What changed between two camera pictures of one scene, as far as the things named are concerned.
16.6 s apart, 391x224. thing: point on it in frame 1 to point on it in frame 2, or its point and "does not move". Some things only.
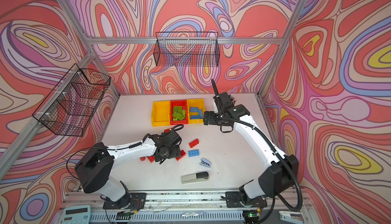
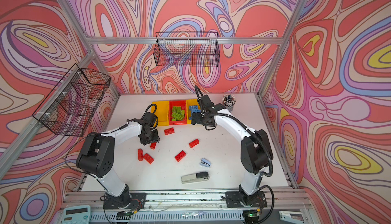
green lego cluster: (178, 114) does not move
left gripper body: (172, 152) to (152, 136)
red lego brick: (183, 154) does not move
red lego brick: (194, 143) does not move
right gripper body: (215, 118) to (201, 119)
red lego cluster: (151, 158) does not move
